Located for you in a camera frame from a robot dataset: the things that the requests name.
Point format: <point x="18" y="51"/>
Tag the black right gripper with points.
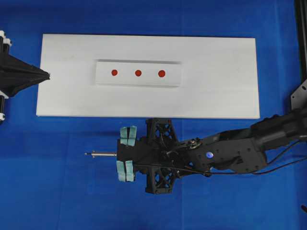
<point x="156" y="155"/>

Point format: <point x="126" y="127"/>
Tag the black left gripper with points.
<point x="19" y="75"/>

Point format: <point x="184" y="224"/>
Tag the orange handled soldering iron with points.
<point x="100" y="154"/>

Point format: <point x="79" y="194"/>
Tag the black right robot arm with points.
<point x="242" y="151"/>

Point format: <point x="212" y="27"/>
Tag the red dot mark middle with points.
<point x="138" y="73"/>

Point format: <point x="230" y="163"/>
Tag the red dot mark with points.
<point x="138" y="73"/>
<point x="161" y="73"/>
<point x="114" y="72"/>

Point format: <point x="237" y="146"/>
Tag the white rectangular board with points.
<point x="219" y="77"/>

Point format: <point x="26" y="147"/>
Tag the blue table mat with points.
<point x="47" y="182"/>

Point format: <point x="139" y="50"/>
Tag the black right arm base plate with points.
<point x="299" y="97"/>

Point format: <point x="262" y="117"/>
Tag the black aluminium frame rail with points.
<point x="301" y="24"/>

